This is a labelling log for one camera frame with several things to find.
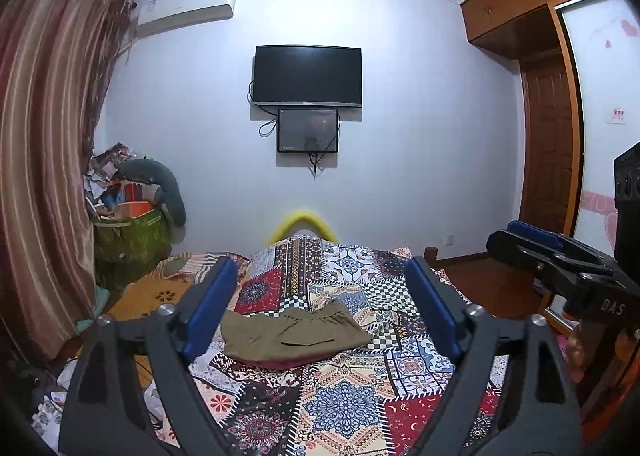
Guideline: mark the small black monitor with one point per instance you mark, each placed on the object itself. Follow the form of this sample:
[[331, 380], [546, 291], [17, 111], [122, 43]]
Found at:
[[307, 131]]

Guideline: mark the pink slippers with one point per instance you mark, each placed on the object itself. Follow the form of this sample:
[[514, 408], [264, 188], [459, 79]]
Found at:
[[561, 345]]

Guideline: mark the black wall television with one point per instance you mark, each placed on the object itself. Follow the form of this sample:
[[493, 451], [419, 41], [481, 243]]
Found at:
[[307, 76]]

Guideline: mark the pile of papers and boxes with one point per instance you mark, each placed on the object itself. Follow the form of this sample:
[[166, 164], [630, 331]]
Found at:
[[107, 176]]

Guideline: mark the brown wooden door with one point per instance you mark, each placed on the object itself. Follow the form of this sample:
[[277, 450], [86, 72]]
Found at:
[[547, 151]]

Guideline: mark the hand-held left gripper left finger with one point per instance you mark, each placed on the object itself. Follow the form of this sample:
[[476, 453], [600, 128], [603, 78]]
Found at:
[[210, 306]]

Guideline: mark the wooden bed post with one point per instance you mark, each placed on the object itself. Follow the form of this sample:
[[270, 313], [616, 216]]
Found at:
[[430, 253]]

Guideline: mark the wooden wardrobe with white doors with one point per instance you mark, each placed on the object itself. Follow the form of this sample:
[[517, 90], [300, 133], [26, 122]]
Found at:
[[600, 86]]

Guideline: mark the white wall socket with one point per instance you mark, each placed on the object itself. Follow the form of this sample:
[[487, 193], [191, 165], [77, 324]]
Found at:
[[448, 239]]

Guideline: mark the white air conditioner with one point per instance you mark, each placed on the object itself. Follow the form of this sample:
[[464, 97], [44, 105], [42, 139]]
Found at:
[[185, 9]]

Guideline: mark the small pink white sticker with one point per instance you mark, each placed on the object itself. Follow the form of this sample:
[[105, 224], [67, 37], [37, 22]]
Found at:
[[617, 116]]

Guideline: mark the white printed cloth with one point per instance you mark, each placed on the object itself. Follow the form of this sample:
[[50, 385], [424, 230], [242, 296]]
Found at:
[[52, 406]]

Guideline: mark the green storage bag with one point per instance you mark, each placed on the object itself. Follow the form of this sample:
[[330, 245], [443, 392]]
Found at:
[[130, 246]]

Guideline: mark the orange flowered sheet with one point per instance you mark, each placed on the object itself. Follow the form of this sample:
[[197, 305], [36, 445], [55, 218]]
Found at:
[[145, 301]]

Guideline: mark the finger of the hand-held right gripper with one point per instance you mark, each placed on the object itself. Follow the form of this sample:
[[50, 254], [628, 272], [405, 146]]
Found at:
[[535, 232], [530, 256]]

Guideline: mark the striped brown curtain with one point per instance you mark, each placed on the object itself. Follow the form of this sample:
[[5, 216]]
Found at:
[[45, 161]]

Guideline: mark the yellow fuzzy arch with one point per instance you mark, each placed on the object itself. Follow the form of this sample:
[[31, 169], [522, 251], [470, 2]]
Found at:
[[300, 218]]

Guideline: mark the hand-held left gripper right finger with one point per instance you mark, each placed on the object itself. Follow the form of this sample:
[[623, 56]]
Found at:
[[435, 306]]

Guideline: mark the olive green pants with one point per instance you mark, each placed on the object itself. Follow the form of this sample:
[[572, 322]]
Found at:
[[300, 336]]

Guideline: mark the patchwork printed quilt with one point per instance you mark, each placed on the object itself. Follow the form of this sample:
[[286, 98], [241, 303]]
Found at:
[[340, 401]]

